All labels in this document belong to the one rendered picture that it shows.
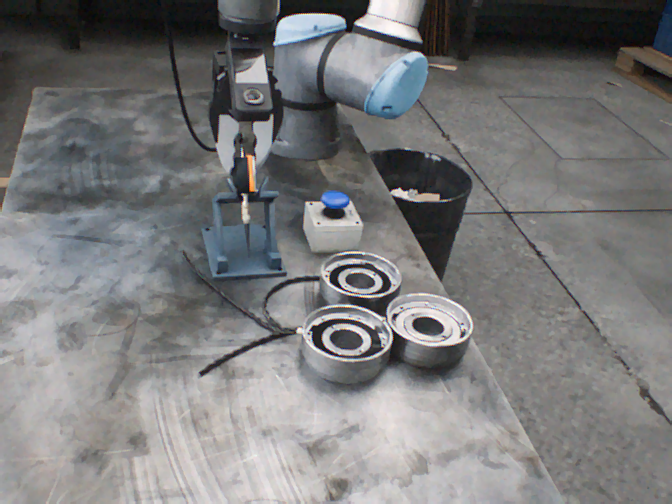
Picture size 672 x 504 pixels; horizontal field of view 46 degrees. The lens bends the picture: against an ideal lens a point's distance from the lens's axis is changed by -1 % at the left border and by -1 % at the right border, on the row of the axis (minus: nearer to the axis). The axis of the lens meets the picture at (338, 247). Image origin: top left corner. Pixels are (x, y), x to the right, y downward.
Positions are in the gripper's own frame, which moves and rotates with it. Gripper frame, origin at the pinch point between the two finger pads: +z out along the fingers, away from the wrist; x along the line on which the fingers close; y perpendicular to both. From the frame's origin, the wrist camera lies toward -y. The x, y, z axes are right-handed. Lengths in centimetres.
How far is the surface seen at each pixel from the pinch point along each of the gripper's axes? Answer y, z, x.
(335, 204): -2.0, 5.1, -12.9
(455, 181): 94, 53, -81
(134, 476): -40.5, 12.2, 16.8
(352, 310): -22.0, 8.5, -10.0
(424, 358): -30.1, 10.1, -16.6
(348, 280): -13.2, 10.3, -12.2
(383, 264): -12.2, 8.8, -17.2
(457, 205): 76, 52, -74
